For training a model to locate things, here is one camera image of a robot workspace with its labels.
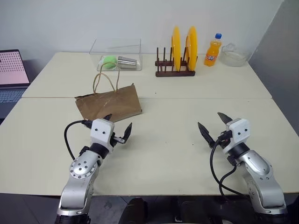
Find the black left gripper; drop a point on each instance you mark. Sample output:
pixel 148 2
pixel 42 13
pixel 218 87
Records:
pixel 115 140

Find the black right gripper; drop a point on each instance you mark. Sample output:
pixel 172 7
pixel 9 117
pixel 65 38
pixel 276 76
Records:
pixel 222 144

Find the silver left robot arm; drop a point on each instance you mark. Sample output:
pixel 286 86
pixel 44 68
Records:
pixel 80 171

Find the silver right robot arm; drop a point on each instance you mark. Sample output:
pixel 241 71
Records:
pixel 259 172

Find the brown paper bag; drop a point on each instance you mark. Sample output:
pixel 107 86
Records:
pixel 109 105

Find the steel cup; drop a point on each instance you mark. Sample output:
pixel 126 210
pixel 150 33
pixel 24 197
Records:
pixel 127 62

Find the green ball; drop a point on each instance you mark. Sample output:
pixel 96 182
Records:
pixel 109 62

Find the dark wooden plate rack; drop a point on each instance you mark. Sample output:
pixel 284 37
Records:
pixel 175 73

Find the clear glass bowl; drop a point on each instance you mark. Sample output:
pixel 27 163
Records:
pixel 233 57

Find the orange soda bottle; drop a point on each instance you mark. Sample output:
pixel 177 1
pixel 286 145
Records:
pixel 212 52

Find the clear plastic box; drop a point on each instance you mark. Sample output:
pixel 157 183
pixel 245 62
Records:
pixel 116 50

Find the yellow plate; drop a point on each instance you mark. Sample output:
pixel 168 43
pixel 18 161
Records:
pixel 176 49
pixel 193 46

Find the dark rounded shape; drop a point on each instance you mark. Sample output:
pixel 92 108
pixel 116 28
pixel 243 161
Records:
pixel 135 211

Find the grey laptop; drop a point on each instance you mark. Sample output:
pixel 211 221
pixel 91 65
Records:
pixel 12 70

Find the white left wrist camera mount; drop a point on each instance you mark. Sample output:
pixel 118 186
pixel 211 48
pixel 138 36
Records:
pixel 101 133

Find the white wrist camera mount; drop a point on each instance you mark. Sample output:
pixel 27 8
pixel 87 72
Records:
pixel 101 133
pixel 239 134

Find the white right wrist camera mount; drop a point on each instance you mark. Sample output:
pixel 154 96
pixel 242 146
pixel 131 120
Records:
pixel 239 134

